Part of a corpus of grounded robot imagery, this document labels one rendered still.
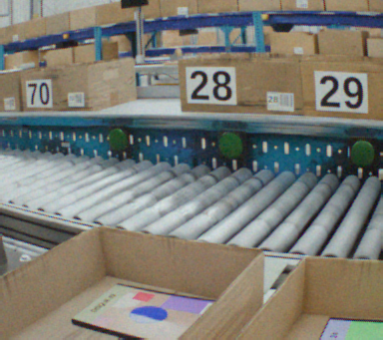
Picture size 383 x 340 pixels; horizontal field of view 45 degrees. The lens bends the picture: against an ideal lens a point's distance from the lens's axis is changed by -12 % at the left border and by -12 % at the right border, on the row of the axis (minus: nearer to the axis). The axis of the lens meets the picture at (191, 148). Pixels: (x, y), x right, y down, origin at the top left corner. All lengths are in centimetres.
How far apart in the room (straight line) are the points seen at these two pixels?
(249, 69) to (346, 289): 93
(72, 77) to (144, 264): 115
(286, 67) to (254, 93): 13
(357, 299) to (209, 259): 23
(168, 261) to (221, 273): 9
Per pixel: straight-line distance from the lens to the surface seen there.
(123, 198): 128
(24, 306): 71
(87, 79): 179
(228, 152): 144
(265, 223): 105
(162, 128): 156
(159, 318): 68
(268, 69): 144
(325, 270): 66
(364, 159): 132
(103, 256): 83
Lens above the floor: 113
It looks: 13 degrees down
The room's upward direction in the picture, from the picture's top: 4 degrees counter-clockwise
